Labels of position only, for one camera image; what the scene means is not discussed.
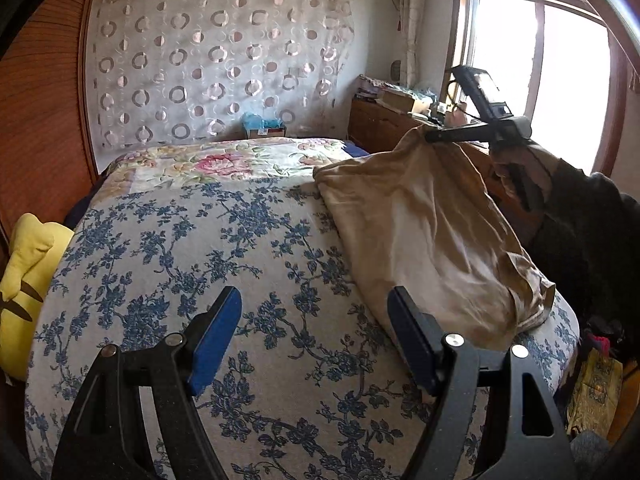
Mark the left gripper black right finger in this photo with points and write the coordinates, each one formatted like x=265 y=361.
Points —
x=523 y=435

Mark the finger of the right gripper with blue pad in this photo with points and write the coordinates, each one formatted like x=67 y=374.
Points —
x=460 y=129

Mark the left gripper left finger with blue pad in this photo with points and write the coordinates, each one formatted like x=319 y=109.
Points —
x=104 y=435

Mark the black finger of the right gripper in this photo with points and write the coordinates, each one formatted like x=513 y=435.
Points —
x=449 y=140

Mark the beige printed t-shirt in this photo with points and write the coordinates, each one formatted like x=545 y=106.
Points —
x=420 y=217

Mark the person's right forearm dark sleeve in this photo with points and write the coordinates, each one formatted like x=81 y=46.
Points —
x=588 y=244

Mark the person's right hand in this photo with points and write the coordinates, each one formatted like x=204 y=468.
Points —
x=526 y=173

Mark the cardboard box on cabinet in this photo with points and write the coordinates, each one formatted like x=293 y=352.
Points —
x=404 y=102

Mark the wooden side cabinet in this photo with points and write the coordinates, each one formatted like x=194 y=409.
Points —
x=375 y=128

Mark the yellow patterned bag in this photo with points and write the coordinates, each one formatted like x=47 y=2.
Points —
x=595 y=397

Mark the dark blue blanket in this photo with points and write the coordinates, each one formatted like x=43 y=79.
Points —
x=354 y=150

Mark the hanging window curtain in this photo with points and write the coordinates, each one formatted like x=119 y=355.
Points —
x=411 y=16

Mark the blue tissue box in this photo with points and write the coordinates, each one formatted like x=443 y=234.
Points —
x=256 y=127

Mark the yellow plush toy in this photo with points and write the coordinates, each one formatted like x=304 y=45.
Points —
x=36 y=248

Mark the blue floral white bedsheet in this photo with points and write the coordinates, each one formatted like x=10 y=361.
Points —
x=310 y=387

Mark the brown wooden wardrobe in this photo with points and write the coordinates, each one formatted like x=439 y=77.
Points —
x=47 y=162

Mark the pink floral quilt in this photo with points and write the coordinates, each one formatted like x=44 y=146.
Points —
x=176 y=166

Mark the circle patterned sheer curtain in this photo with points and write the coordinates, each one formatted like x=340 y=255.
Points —
x=181 y=71

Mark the window with wooden frame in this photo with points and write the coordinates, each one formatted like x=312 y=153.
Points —
x=558 y=65

